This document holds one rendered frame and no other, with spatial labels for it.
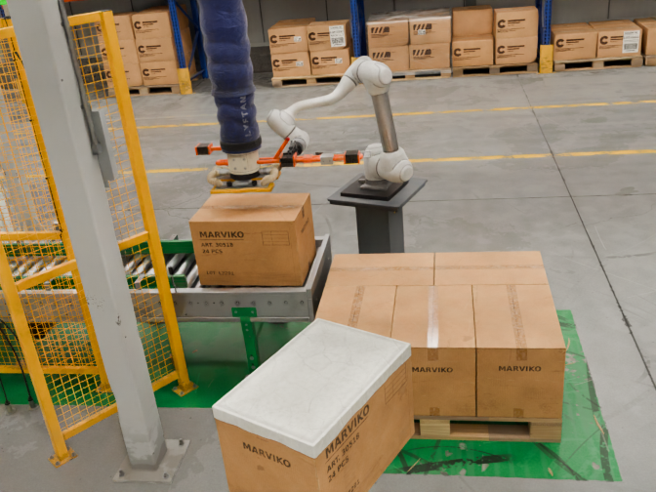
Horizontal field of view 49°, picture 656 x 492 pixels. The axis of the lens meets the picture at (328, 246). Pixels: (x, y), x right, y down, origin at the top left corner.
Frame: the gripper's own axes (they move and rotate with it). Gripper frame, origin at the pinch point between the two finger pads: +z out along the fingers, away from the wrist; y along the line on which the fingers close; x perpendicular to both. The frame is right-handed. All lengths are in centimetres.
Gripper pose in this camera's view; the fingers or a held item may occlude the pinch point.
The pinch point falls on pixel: (290, 159)
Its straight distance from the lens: 393.0
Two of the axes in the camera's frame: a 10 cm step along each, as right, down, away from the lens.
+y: 0.9, 9.0, 4.3
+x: -9.9, 0.3, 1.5
